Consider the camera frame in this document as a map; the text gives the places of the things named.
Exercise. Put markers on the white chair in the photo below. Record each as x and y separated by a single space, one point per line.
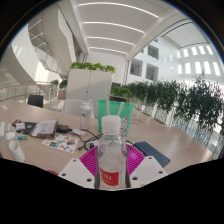
71 107

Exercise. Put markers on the green plants atop cabinet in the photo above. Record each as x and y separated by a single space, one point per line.
91 66

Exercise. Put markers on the tall clear drinking bottle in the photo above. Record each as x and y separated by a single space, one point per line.
85 115

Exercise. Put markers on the small teal tube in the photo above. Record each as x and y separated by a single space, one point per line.
22 137

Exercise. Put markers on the potted plants by railing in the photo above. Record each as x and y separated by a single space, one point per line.
62 85

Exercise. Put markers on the white cabinet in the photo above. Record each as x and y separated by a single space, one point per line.
88 85

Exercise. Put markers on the black power adapter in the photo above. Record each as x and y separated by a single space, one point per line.
63 128

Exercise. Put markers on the white computer mouse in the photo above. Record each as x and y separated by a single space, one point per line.
10 135

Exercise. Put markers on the row of green trees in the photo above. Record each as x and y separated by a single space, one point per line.
186 103

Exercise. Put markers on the black office chair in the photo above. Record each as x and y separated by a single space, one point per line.
35 101

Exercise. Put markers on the clear red-labelled water bottle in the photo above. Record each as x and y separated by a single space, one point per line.
111 156

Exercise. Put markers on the small white-grey device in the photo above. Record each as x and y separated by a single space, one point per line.
8 127

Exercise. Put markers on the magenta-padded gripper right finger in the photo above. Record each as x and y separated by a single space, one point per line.
148 170

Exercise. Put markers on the white paper slip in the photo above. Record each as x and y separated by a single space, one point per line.
4 107

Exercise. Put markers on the colourful sticker sheet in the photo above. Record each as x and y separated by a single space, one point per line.
60 143

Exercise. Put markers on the red and black card case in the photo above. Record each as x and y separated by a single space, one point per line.
16 122

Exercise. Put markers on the black wallet with white card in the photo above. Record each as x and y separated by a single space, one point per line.
25 128

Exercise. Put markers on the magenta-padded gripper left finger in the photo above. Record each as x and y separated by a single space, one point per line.
75 172

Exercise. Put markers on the white power strip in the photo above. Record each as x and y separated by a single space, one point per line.
2 129

